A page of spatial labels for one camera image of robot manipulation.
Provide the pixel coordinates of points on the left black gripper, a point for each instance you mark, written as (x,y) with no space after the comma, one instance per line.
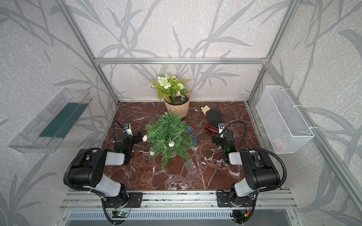
(135,137)

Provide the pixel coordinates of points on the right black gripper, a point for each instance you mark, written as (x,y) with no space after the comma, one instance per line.
(218,137)

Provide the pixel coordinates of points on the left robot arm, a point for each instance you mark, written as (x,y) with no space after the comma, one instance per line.
(86,172)

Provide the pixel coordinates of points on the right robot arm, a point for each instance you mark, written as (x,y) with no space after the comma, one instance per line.
(263,171)

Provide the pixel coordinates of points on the small green christmas tree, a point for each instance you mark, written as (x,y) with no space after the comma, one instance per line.
(168,120)

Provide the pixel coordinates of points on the black and yellow glove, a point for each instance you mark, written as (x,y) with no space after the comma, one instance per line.
(213,116)

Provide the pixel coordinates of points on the potted white flower plant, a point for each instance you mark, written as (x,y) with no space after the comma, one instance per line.
(173,92)

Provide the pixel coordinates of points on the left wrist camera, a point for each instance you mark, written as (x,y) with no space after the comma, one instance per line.
(127,129)

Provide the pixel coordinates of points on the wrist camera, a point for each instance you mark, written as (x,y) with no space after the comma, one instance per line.
(127,129)
(221,127)

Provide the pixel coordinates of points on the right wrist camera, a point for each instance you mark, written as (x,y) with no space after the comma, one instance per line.
(221,127)

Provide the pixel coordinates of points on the red handled tool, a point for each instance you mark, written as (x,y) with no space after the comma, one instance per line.
(212,129)

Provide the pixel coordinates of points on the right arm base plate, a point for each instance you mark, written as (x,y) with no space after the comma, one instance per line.
(230,199)

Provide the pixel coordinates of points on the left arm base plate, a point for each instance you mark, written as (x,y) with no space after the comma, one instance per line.
(127,200)

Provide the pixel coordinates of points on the white wire mesh basket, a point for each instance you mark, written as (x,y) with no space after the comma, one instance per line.
(286,128)

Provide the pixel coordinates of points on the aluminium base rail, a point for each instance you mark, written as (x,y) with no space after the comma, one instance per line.
(178,200)

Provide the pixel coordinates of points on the clear plastic wall tray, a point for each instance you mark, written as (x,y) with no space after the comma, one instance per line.
(49,128)

